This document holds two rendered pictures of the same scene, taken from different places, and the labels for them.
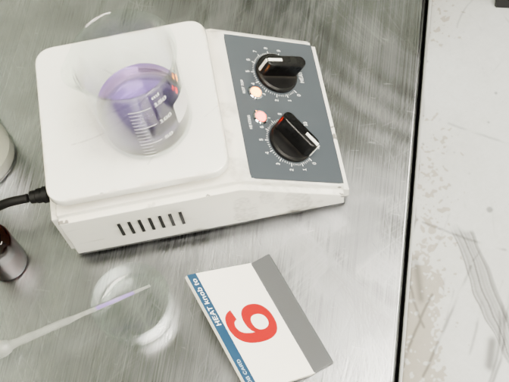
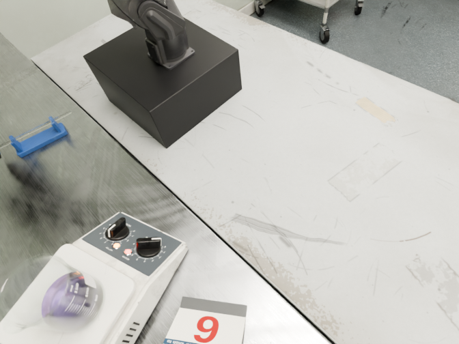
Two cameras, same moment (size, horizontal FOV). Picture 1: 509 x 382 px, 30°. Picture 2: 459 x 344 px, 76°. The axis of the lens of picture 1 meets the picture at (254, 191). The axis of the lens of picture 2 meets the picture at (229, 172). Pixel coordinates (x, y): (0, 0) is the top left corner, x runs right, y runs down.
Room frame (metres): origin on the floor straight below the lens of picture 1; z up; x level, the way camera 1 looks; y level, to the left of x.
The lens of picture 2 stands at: (0.11, 0.02, 1.33)
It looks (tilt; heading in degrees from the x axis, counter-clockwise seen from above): 56 degrees down; 306
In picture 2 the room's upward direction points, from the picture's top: 11 degrees counter-clockwise
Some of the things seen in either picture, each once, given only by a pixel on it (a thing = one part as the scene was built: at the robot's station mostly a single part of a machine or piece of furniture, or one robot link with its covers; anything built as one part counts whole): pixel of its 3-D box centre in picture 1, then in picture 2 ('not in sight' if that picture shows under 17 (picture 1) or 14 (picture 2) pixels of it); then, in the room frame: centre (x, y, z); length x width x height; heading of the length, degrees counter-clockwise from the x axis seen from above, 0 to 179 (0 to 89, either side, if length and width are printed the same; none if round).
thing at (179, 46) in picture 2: not in sight; (167, 39); (0.45, -0.35, 1.03); 0.07 x 0.07 x 0.06; 73
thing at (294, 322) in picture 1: (259, 320); (207, 323); (0.19, 0.01, 0.92); 0.09 x 0.06 x 0.04; 18
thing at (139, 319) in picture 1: (132, 304); not in sight; (0.22, 0.10, 0.91); 0.06 x 0.06 x 0.02
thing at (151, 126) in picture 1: (132, 92); (59, 299); (0.32, 0.06, 1.03); 0.07 x 0.06 x 0.08; 105
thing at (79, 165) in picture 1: (129, 110); (67, 308); (0.33, 0.07, 0.98); 0.12 x 0.12 x 0.01; 0
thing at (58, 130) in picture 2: not in sight; (37, 135); (0.67, -0.13, 0.92); 0.10 x 0.03 x 0.04; 60
